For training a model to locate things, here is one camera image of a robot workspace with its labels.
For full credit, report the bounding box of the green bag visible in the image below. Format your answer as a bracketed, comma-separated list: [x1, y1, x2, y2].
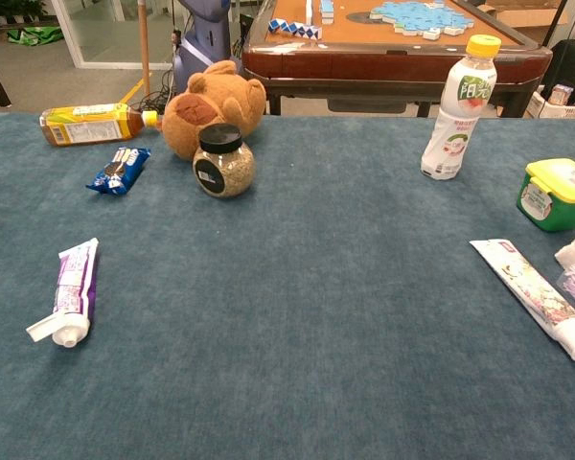
[7, 26, 64, 47]

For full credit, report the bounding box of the black floor cable bundle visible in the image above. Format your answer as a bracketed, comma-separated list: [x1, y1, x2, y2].
[128, 71, 178, 116]

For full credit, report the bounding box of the white glass partition frame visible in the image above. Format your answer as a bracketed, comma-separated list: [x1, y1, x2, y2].
[52, 0, 183, 71]

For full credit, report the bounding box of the green container yellow lid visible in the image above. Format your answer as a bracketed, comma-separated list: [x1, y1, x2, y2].
[516, 157, 575, 233]

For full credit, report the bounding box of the blue mahjong tile pile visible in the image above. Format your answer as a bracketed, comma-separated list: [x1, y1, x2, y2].
[368, 0, 475, 42]

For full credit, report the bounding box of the blue carpet table cover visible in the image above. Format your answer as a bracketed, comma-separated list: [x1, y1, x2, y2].
[0, 112, 575, 460]

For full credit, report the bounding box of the blue white snake cube toy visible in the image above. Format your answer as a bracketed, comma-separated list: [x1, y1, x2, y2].
[266, 17, 323, 40]

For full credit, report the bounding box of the brown mahjong table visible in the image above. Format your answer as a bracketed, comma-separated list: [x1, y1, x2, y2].
[241, 0, 555, 119]

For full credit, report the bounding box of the brown capybara plush toy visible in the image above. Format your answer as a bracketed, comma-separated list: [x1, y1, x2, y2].
[161, 59, 268, 162]

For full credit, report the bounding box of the purple white tube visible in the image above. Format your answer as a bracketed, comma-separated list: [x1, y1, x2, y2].
[25, 237, 101, 349]

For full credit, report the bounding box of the white floral toothpaste tube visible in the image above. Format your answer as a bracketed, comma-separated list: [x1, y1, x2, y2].
[469, 238, 575, 362]

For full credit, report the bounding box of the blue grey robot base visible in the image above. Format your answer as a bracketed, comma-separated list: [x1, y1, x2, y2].
[172, 0, 232, 95]

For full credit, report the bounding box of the white drink bottle yellow cap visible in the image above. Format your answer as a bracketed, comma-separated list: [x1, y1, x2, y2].
[420, 34, 503, 182]

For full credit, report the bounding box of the black fabric chair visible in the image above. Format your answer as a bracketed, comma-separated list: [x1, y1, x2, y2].
[540, 38, 575, 104]

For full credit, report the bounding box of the blue cookie packet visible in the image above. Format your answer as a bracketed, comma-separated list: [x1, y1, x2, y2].
[85, 146, 152, 196]

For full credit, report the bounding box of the glass jar black lid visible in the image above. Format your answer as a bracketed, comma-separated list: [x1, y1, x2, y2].
[192, 123, 258, 199]

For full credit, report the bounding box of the amber tea bottle yellow label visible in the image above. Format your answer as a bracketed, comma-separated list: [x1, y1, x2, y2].
[39, 103, 163, 148]

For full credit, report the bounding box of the white storage box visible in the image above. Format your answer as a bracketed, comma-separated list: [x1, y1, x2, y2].
[526, 83, 575, 120]

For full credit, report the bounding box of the wooden pole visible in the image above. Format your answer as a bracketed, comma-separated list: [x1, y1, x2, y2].
[137, 0, 152, 97]

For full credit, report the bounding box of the brown cardboard box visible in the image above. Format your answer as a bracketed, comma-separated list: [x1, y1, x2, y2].
[478, 0, 569, 29]

